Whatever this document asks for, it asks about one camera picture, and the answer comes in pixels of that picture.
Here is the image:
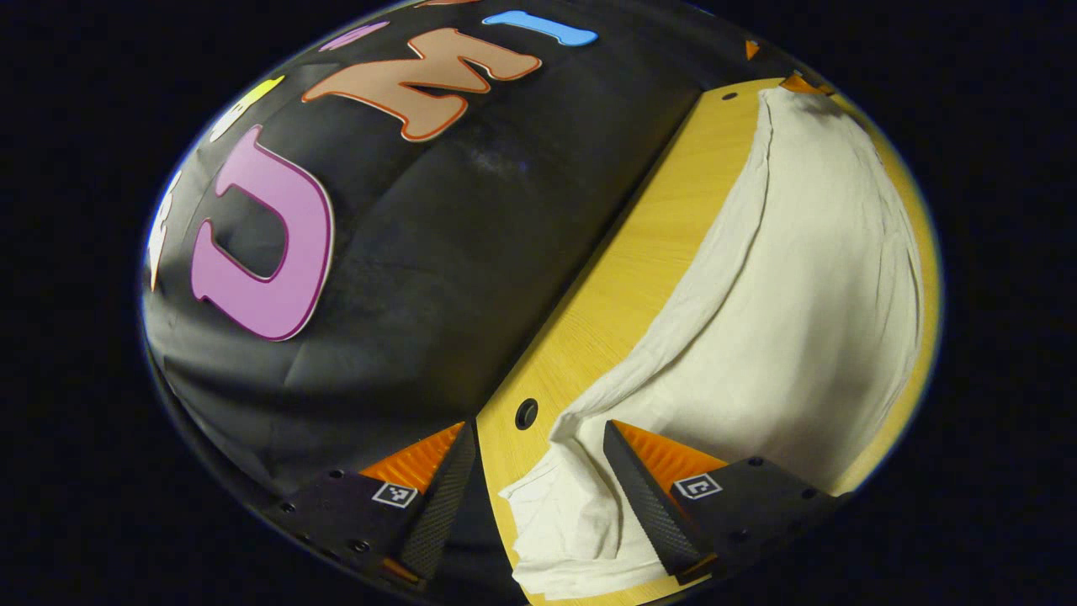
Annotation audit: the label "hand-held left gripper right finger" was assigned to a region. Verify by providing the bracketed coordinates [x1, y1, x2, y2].
[602, 419, 849, 587]

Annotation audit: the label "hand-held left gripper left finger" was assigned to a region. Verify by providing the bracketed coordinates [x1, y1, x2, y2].
[263, 421, 479, 586]

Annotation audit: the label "white jeans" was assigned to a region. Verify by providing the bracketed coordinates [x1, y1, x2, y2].
[498, 84, 926, 601]

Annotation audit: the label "black backdrop cloth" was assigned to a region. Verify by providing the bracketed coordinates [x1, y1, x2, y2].
[141, 0, 809, 603]

